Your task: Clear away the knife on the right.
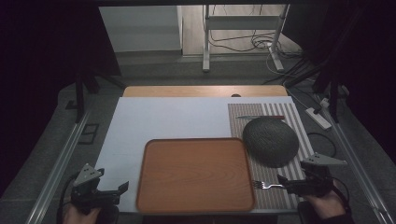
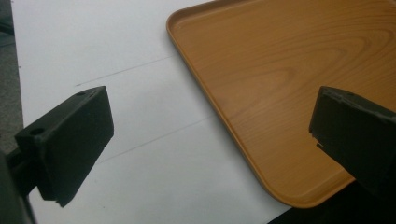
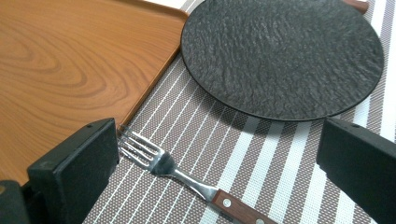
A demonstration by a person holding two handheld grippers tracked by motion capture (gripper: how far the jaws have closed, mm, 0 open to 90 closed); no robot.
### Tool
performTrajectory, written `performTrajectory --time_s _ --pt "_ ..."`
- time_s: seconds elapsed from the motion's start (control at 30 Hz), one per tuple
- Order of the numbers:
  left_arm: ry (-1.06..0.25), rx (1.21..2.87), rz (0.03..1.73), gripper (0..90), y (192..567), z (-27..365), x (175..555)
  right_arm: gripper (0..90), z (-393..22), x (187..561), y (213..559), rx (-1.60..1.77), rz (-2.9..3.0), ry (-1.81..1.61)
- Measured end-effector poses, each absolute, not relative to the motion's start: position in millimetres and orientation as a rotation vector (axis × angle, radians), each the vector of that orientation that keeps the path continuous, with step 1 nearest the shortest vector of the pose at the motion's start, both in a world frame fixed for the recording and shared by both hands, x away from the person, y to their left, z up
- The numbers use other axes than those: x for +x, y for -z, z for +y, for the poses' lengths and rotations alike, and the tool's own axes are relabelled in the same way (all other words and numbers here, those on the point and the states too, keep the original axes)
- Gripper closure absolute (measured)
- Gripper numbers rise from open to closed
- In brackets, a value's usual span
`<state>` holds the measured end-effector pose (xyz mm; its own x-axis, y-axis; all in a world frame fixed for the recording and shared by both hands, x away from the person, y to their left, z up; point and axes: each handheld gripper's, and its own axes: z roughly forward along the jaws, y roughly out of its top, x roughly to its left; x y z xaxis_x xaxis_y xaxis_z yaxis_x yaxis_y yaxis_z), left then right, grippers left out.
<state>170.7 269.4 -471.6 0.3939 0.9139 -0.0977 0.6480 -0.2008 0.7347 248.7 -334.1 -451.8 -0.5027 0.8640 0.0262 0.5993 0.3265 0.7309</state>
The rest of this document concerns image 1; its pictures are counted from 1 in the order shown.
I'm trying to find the white power strip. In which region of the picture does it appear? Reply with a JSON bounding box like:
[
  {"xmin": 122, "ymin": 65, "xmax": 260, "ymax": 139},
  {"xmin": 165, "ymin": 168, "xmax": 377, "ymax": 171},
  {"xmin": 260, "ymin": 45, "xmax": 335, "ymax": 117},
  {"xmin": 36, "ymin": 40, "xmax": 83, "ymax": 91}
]
[{"xmin": 304, "ymin": 106, "xmax": 332, "ymax": 131}]

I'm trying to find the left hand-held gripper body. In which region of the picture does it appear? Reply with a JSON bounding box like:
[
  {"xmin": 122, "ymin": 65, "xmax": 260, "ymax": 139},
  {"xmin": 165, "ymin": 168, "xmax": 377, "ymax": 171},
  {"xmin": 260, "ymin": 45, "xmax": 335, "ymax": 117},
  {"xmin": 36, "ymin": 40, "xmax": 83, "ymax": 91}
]
[{"xmin": 70, "ymin": 162, "xmax": 121, "ymax": 217}]

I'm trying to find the person's left hand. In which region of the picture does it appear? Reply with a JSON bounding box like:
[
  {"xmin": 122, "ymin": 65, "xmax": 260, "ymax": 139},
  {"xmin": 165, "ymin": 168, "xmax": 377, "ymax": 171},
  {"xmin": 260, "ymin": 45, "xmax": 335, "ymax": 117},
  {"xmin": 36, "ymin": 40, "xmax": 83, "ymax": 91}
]
[{"xmin": 63, "ymin": 203, "xmax": 102, "ymax": 224}]

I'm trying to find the dark curtain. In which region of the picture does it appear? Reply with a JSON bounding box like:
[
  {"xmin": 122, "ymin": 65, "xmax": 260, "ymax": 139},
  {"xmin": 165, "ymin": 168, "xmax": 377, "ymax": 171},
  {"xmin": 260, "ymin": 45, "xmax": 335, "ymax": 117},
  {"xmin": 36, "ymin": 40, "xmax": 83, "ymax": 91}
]
[
  {"xmin": 281, "ymin": 0, "xmax": 396, "ymax": 162},
  {"xmin": 0, "ymin": 0, "xmax": 122, "ymax": 197}
]

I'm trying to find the striped rectangular placemat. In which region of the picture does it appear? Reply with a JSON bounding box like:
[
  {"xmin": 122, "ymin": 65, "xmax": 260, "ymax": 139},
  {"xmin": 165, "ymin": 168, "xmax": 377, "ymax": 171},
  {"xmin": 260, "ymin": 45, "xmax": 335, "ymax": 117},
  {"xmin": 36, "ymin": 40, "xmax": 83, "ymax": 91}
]
[{"xmin": 227, "ymin": 102, "xmax": 316, "ymax": 210}]

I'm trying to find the brown wooden tray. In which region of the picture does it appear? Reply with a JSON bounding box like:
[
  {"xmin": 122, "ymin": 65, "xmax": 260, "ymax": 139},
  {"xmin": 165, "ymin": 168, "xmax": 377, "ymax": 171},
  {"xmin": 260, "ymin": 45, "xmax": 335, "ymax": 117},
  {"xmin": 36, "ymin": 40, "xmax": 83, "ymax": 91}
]
[{"xmin": 135, "ymin": 137, "xmax": 257, "ymax": 215}]

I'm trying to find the white table cover sheet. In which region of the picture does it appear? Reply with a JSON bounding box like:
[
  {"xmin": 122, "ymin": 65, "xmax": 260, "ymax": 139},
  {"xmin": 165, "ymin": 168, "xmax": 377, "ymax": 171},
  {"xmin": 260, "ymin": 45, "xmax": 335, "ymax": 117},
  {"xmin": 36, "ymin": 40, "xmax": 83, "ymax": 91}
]
[{"xmin": 93, "ymin": 95, "xmax": 301, "ymax": 216}]

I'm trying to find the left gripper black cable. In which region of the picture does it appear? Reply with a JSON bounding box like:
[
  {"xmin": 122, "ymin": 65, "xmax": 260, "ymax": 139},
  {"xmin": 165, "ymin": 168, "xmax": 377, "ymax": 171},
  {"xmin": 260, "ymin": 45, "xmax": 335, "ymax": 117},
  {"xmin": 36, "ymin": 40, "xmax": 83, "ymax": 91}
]
[{"xmin": 55, "ymin": 172, "xmax": 80, "ymax": 224}]

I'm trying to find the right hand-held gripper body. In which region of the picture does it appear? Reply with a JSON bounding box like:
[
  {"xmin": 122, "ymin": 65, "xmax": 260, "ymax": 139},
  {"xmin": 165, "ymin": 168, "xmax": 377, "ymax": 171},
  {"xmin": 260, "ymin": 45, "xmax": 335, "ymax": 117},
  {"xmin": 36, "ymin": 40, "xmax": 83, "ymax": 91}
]
[{"xmin": 292, "ymin": 152, "xmax": 348, "ymax": 198}]

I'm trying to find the black metal stand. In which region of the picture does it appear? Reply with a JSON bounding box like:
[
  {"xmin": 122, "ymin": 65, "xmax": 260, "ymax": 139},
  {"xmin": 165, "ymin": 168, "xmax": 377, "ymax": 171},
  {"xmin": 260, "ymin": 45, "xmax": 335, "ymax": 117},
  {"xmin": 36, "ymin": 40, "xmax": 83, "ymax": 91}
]
[
  {"xmin": 262, "ymin": 55, "xmax": 351, "ymax": 124},
  {"xmin": 64, "ymin": 70, "xmax": 127, "ymax": 124}
]

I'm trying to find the aluminium rail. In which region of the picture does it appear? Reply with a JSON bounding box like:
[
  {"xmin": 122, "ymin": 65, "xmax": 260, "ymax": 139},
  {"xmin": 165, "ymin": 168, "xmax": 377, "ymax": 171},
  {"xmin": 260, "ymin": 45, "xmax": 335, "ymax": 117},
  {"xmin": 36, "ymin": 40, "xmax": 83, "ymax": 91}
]
[
  {"xmin": 320, "ymin": 102, "xmax": 396, "ymax": 224},
  {"xmin": 25, "ymin": 111, "xmax": 92, "ymax": 224}
]

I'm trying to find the dark woven round placemat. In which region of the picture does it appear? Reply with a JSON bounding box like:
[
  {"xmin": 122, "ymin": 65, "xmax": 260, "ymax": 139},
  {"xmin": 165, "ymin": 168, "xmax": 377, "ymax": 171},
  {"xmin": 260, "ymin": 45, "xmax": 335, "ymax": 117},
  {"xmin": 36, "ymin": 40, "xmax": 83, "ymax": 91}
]
[{"xmin": 242, "ymin": 116, "xmax": 301, "ymax": 169}]

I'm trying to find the person's right hand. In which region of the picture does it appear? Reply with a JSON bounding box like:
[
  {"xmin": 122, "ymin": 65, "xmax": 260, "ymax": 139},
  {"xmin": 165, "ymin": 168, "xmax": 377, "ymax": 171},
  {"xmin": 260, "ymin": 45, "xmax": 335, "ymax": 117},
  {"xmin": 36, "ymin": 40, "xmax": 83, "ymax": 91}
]
[{"xmin": 305, "ymin": 180, "xmax": 347, "ymax": 220}]

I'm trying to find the white metal desk frame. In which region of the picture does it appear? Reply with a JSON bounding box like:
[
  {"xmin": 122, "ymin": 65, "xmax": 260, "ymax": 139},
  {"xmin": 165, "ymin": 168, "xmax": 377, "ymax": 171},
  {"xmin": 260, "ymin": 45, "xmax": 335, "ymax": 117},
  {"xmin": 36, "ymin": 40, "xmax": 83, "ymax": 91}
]
[{"xmin": 202, "ymin": 4, "xmax": 291, "ymax": 74}]

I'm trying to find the white cabinet panel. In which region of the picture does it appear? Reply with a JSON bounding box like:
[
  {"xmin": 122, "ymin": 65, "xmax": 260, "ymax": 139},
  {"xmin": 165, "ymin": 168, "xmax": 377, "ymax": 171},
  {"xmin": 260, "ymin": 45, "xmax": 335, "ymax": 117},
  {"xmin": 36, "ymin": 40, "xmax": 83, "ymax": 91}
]
[{"xmin": 98, "ymin": 5, "xmax": 184, "ymax": 53}]

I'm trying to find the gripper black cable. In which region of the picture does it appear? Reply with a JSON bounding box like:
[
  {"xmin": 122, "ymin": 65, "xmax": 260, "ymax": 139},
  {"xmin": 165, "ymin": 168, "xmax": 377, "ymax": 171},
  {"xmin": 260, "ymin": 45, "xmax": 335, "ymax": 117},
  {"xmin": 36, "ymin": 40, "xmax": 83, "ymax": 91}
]
[
  {"xmin": 332, "ymin": 177, "xmax": 352, "ymax": 216},
  {"xmin": 55, "ymin": 172, "xmax": 80, "ymax": 224}
]

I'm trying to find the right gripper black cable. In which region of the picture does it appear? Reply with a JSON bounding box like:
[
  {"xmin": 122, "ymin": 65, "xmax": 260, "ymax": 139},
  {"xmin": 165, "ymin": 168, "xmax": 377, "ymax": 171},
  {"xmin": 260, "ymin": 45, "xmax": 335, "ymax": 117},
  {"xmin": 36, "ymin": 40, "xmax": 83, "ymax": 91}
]
[{"xmin": 332, "ymin": 177, "xmax": 352, "ymax": 216}]

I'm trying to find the black frame on floor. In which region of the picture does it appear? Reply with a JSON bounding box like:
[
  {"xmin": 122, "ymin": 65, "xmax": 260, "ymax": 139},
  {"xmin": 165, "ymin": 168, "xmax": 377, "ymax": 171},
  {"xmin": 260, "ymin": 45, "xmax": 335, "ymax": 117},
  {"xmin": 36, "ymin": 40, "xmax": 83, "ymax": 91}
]
[{"xmin": 77, "ymin": 122, "xmax": 100, "ymax": 146}]

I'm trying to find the bundle of floor cables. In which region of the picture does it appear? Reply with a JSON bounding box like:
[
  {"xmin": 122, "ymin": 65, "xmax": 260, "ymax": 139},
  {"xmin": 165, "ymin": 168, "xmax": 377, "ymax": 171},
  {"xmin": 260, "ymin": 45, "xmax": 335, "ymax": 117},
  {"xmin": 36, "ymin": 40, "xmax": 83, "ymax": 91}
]
[{"xmin": 207, "ymin": 4, "xmax": 304, "ymax": 77}]

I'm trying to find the black looped cable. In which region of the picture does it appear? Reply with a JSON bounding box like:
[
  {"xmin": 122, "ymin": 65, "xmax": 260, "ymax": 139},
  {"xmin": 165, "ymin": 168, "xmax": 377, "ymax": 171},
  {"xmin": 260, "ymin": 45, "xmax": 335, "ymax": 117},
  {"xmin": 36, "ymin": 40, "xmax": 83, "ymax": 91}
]
[{"xmin": 306, "ymin": 132, "xmax": 337, "ymax": 159}]

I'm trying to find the silver metal fork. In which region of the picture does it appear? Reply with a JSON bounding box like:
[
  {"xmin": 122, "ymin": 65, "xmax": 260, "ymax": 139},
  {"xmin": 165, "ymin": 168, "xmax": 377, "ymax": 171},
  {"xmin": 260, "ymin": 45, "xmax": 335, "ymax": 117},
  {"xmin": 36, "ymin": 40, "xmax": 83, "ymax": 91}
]
[{"xmin": 252, "ymin": 180, "xmax": 286, "ymax": 190}]

